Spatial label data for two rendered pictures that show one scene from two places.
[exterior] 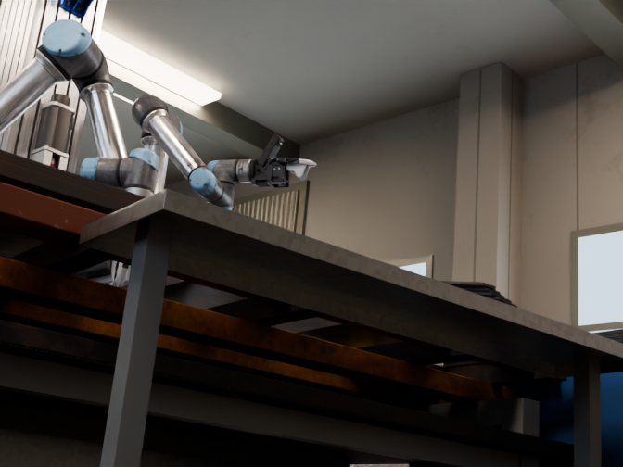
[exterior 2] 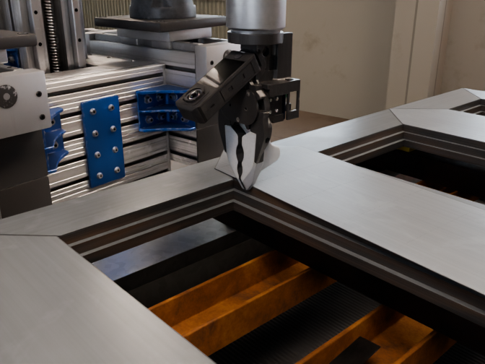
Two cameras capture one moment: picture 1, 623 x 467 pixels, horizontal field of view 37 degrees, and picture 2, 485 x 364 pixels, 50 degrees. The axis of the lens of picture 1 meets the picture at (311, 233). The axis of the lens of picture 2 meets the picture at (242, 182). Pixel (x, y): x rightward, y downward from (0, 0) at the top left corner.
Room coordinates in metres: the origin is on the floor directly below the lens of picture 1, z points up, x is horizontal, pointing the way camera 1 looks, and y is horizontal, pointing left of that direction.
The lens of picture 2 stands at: (1.49, 0.51, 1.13)
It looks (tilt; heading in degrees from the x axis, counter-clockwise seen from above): 22 degrees down; 355
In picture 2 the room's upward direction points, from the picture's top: straight up
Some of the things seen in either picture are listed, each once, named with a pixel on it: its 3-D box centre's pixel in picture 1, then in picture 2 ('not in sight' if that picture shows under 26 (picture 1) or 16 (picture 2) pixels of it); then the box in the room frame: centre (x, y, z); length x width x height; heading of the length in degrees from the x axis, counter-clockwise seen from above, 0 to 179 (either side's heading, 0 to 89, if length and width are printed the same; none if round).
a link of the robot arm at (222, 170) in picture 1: (224, 172); not in sight; (2.81, 0.30, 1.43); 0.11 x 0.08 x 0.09; 72
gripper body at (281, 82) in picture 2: not in sight; (258, 78); (2.19, 0.44, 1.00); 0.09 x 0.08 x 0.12; 127
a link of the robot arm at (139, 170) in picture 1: (140, 172); not in sight; (2.18, 0.44, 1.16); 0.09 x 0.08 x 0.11; 79
